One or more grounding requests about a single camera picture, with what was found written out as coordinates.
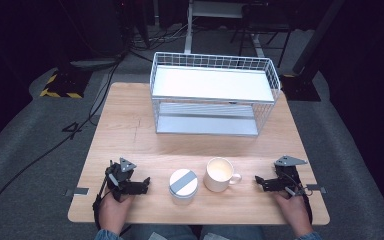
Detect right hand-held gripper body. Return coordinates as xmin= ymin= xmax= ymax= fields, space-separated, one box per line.
xmin=273 ymin=155 xmax=311 ymax=198

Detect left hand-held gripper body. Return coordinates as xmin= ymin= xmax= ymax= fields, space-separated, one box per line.
xmin=104 ymin=157 xmax=138 ymax=203

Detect white canister with grey-striped lid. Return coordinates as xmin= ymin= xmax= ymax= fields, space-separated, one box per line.
xmin=168 ymin=168 xmax=199 ymax=206

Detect white cup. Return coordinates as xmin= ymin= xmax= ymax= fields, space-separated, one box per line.
xmin=203 ymin=156 xmax=243 ymax=194

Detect white wire shelf rack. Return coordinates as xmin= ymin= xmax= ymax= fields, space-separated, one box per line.
xmin=149 ymin=51 xmax=282 ymax=138

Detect person's right hand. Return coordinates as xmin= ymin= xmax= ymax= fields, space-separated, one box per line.
xmin=273 ymin=190 xmax=315 ymax=239

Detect person's left hand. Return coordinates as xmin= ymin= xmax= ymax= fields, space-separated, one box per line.
xmin=97 ymin=190 xmax=135 ymax=236

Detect grey tape strip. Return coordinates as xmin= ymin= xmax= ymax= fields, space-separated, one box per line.
xmin=305 ymin=183 xmax=328 ymax=195
xmin=64 ymin=187 xmax=90 ymax=197

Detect black stand with base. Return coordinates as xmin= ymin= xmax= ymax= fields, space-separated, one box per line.
xmin=279 ymin=0 xmax=347 ymax=103

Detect yellow-black striped stand base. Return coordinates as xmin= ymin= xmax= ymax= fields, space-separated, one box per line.
xmin=39 ymin=67 xmax=93 ymax=100

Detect black chair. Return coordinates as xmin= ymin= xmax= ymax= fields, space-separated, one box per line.
xmin=229 ymin=4 xmax=295 ymax=69

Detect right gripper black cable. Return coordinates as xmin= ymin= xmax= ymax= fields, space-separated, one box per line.
xmin=289 ymin=173 xmax=315 ymax=225

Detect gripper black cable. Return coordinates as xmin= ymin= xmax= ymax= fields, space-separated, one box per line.
xmin=91 ymin=175 xmax=112 ymax=232
xmin=289 ymin=173 xmax=315 ymax=225

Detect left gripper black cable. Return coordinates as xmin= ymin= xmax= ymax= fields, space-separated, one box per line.
xmin=91 ymin=175 xmax=112 ymax=232

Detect long black floor cable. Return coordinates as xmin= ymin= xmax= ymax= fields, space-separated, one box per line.
xmin=0 ymin=59 xmax=125 ymax=240

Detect bundle of floor cables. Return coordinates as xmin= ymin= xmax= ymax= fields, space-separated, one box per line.
xmin=125 ymin=19 xmax=196 ymax=56

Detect white desk frame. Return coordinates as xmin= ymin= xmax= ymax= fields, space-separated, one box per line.
xmin=183 ymin=0 xmax=268 ymax=58

